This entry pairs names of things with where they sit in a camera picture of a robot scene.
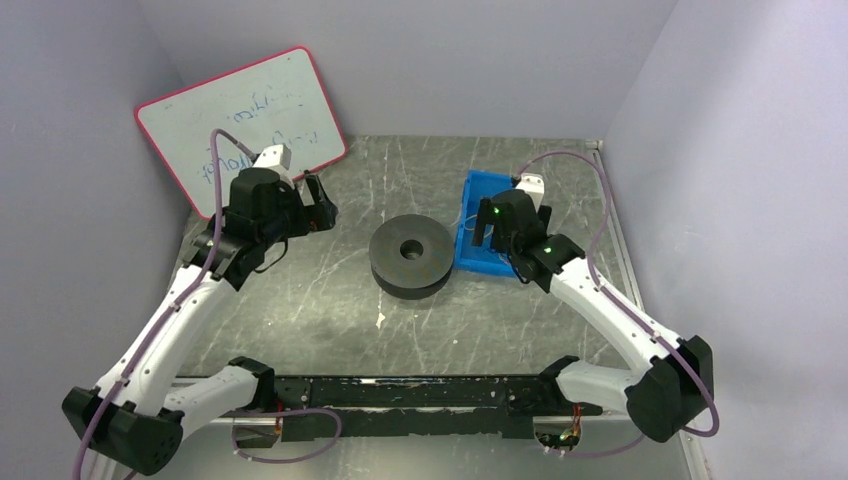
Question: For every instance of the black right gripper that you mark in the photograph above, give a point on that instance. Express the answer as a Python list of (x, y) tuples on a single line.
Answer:
[(488, 231)]

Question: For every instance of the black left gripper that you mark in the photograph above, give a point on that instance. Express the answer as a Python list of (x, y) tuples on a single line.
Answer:
[(310, 208)]

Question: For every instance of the dark grey perforated spool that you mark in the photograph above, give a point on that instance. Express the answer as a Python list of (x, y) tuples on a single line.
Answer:
[(411, 256)]

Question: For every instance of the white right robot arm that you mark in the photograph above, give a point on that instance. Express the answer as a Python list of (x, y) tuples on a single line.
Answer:
[(667, 381)]

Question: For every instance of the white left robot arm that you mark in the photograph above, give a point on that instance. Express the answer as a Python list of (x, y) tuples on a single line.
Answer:
[(132, 416)]

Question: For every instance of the red framed whiteboard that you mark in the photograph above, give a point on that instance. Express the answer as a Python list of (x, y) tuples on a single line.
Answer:
[(277, 100)]

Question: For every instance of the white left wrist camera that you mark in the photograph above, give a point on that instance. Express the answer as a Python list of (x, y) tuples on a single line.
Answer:
[(277, 158)]

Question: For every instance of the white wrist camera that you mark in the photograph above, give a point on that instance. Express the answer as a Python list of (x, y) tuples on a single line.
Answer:
[(533, 185), (277, 158)]

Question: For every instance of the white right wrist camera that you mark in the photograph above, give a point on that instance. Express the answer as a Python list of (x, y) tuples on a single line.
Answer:
[(533, 185)]

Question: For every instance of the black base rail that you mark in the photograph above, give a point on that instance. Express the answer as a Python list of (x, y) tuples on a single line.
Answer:
[(384, 406)]

